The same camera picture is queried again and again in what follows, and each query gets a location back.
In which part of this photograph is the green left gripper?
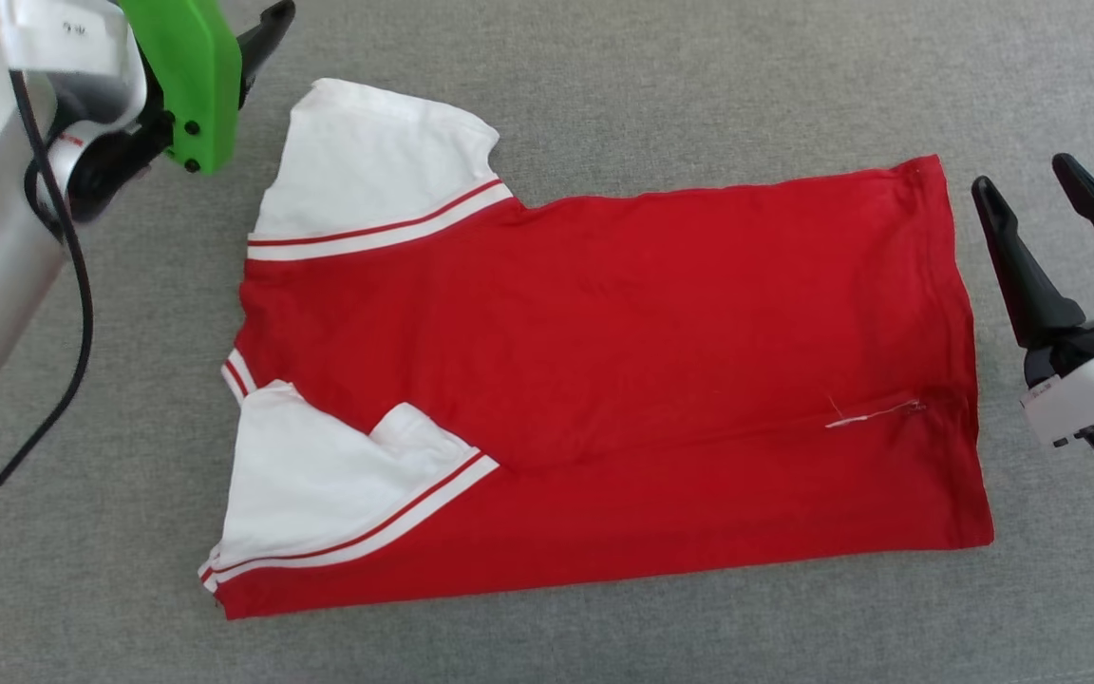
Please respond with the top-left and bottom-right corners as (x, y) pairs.
(118, 0), (297, 178)

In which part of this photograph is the red and white t-shirt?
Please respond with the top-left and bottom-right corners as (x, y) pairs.
(197, 77), (997, 621)

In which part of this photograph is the grey fabric sofa cushion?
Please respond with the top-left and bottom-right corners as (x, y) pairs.
(0, 0), (1094, 684)

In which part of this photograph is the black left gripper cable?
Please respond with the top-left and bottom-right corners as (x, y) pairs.
(0, 68), (96, 563)

